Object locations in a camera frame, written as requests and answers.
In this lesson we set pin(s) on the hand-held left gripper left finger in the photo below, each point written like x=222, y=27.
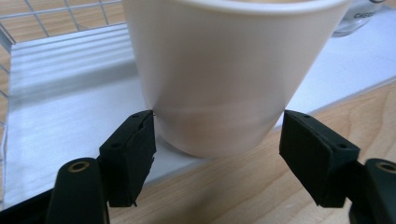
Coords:
x=130, y=158

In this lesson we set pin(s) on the white ceramic mug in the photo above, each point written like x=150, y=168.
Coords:
x=230, y=71

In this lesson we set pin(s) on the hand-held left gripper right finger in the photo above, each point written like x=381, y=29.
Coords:
x=314, y=158

